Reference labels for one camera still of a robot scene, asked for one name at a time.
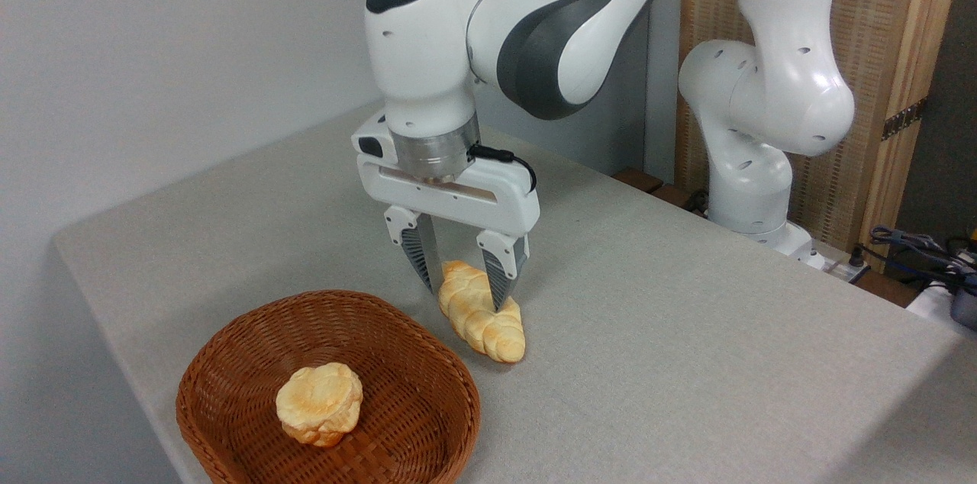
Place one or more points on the metal screen hinge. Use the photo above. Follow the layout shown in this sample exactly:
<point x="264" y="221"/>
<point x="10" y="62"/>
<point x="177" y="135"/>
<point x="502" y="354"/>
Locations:
<point x="904" y="119"/>

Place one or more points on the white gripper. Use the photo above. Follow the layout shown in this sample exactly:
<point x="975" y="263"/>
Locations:
<point x="488" y="198"/>

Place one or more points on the brown wicker basket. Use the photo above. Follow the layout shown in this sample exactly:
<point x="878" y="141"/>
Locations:
<point x="412" y="400"/>

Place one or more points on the braided bread loaf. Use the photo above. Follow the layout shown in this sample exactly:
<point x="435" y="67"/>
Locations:
<point x="488" y="331"/>

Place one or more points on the white Franka Panda arm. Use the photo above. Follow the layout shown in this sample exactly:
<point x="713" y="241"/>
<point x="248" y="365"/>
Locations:
<point x="427" y="64"/>

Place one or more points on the grey tablecloth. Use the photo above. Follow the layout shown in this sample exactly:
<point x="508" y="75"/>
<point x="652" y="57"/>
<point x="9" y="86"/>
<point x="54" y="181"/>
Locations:
<point x="687" y="354"/>

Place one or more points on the wooden rattan folding screen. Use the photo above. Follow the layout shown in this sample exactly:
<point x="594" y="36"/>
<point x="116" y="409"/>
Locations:
<point x="878" y="26"/>

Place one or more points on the round bread bun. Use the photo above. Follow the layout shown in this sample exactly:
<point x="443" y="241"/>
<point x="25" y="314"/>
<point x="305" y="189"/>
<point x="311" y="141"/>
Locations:
<point x="317" y="404"/>

